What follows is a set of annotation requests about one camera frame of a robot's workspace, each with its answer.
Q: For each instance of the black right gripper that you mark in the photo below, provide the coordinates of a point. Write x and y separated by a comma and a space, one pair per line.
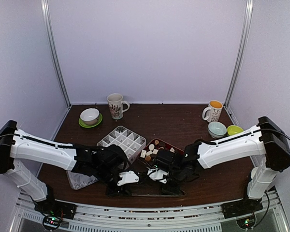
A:
172, 192

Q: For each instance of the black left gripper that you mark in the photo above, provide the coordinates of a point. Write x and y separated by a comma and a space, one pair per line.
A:
123, 190

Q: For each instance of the metal serving tongs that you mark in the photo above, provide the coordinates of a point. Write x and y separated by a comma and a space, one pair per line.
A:
145, 192

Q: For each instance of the bunny print tin lid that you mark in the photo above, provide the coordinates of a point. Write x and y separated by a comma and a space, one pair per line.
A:
78, 181

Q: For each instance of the red chocolate tray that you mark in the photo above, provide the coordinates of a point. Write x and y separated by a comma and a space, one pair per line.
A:
157, 147

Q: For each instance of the white divided tin box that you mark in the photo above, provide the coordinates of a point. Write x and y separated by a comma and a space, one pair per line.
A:
130, 142

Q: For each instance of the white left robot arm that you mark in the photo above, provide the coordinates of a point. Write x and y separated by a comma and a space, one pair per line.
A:
15, 144

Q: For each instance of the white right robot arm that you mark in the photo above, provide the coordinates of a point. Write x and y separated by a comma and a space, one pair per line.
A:
266, 138

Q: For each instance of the light blue bowl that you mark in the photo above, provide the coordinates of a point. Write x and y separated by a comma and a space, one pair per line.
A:
217, 129

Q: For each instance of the white bowl green rim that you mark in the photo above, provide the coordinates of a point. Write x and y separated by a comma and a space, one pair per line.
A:
90, 116

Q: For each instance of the dark bowl white inside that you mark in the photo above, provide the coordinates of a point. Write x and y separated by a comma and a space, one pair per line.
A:
253, 173

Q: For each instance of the lime green bowl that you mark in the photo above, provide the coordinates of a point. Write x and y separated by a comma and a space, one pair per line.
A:
233, 130

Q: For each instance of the beige floral mug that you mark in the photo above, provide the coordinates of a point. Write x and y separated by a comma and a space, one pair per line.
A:
117, 105

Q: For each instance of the white mug yellow inside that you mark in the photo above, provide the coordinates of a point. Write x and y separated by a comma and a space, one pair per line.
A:
213, 111

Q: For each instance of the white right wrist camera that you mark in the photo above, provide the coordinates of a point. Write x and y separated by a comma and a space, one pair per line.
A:
158, 175

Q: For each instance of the metal front rail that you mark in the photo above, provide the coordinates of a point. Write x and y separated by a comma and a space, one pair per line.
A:
200, 218

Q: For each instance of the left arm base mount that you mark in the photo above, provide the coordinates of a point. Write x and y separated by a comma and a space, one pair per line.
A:
54, 213

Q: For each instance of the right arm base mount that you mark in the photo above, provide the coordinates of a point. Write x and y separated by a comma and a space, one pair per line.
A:
243, 211

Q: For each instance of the left aluminium frame post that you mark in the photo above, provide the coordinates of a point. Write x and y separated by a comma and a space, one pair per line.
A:
54, 54

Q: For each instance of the aluminium frame post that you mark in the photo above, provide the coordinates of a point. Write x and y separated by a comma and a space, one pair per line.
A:
241, 50
54, 54

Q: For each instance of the right aluminium frame post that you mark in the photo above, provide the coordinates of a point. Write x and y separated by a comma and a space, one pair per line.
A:
241, 50

